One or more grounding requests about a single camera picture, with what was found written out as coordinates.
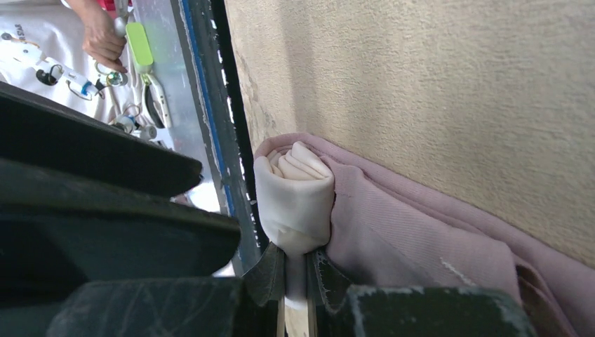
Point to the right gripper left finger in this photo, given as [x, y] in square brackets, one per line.
[263, 308]

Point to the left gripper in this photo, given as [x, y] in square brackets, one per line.
[82, 201]

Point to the green handled tool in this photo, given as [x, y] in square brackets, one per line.
[153, 96]

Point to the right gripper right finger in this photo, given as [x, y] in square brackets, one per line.
[326, 290]

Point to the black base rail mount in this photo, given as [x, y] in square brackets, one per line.
[204, 33]

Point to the person's bare hand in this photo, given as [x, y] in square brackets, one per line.
[100, 39]

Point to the pink and white underwear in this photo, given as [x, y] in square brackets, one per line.
[383, 229]

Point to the white teleoperation leader device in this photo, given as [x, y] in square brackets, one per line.
[51, 72]

